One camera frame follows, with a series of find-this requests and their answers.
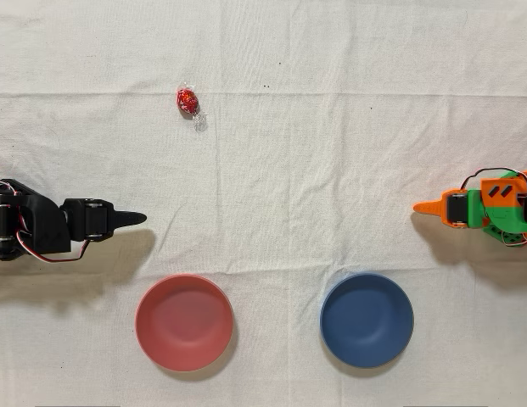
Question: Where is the red bowl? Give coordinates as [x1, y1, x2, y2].
[134, 273, 235, 373]

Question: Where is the blue bowl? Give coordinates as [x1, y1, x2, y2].
[319, 272, 415, 369]

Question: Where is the red candy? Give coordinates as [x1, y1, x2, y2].
[175, 79, 207, 134]

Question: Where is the red white black servo cable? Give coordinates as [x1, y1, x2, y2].
[460, 167, 524, 190]
[15, 231, 93, 264]
[0, 177, 25, 200]

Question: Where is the white tablecloth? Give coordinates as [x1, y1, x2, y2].
[0, 0, 527, 407]

